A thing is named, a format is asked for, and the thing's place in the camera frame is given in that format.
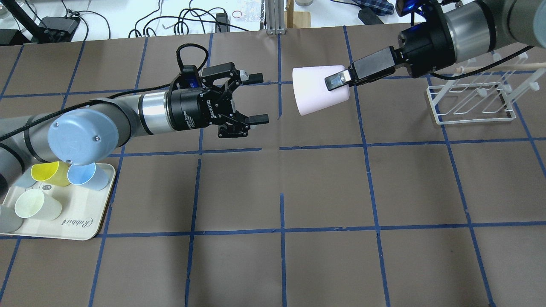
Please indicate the cream Rabbit tray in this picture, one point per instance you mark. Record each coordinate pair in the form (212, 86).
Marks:
(82, 210)

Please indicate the pale pink plastic cup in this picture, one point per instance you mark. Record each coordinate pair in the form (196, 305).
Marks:
(310, 91)

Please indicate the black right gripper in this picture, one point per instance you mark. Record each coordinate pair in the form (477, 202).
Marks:
(423, 50)

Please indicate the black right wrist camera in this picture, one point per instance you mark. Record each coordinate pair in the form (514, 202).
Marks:
(406, 7)

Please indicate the light blue cup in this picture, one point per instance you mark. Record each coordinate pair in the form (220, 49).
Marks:
(26, 181)
(91, 176)

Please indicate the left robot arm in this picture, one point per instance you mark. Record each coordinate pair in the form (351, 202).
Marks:
(89, 132)

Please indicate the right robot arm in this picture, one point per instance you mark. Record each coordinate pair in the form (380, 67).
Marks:
(481, 26)

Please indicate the yellow plastic cup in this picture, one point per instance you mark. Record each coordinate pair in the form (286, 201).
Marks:
(54, 173)

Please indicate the light blue cup front left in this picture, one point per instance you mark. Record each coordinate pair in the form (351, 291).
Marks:
(26, 181)

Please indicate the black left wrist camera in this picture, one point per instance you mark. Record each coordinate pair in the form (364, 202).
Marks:
(189, 77)

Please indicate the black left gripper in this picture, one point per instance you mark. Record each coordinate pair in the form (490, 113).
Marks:
(187, 110)

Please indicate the grey plastic cup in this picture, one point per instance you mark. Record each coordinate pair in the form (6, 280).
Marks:
(9, 220)

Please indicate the pale green plastic cup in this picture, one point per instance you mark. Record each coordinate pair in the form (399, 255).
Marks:
(36, 205)

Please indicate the light blue cup front right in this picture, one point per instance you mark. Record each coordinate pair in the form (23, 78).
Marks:
(91, 176)

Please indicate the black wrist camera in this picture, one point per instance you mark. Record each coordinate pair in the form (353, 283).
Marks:
(406, 7)
(189, 77)

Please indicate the white wire cup rack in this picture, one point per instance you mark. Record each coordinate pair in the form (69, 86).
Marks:
(486, 96)

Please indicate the black power adapter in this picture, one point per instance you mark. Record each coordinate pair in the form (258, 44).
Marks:
(368, 17)

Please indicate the wooden mug tree stand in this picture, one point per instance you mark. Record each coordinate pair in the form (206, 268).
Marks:
(296, 19)

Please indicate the blue plaid folded umbrella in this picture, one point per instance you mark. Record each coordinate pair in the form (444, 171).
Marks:
(379, 7)

